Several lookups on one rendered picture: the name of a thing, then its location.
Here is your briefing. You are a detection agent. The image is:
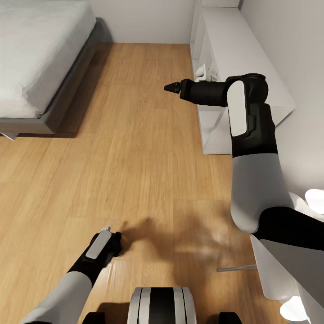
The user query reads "robot trunk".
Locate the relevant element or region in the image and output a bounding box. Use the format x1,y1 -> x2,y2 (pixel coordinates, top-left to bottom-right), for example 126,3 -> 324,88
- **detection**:
127,287 -> 197,324

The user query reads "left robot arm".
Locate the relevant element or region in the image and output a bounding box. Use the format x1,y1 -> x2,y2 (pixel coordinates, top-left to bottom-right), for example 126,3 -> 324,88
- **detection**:
19,225 -> 122,324

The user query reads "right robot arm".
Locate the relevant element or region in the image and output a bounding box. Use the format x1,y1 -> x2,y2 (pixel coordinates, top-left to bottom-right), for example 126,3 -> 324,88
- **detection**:
164,64 -> 324,308

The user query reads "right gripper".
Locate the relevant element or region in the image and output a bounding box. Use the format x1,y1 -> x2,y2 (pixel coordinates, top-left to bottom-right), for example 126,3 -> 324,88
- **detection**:
164,79 -> 216,106

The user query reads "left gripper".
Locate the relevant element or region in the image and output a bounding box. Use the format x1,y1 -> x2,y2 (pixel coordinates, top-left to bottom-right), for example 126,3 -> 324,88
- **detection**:
106,232 -> 122,263

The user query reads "digital camera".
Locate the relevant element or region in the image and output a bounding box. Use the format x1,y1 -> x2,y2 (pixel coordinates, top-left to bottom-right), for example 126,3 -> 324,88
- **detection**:
113,244 -> 123,257

